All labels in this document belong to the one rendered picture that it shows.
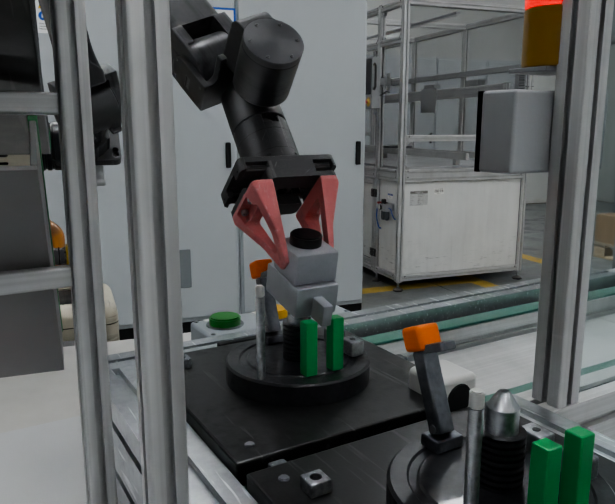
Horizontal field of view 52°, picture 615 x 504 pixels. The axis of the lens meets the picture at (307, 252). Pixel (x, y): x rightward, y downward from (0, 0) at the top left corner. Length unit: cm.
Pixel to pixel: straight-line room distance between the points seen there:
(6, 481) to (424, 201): 423
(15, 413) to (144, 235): 61
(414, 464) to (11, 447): 49
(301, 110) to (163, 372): 343
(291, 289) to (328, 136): 323
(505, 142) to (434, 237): 428
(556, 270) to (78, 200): 41
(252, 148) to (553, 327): 32
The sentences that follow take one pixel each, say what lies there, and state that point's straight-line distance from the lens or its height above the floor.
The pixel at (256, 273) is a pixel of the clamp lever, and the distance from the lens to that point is 66.
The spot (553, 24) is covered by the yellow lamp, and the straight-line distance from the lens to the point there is 60.
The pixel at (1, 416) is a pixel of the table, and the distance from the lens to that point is 89.
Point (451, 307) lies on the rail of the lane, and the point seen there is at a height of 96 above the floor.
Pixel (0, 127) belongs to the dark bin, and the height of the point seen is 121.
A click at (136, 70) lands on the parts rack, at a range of 30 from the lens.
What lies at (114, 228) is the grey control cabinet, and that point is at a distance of 353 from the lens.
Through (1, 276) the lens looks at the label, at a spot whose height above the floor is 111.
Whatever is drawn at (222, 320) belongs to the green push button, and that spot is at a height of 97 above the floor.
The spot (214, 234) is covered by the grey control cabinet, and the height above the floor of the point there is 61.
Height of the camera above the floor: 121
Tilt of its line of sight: 11 degrees down
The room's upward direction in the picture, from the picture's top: straight up
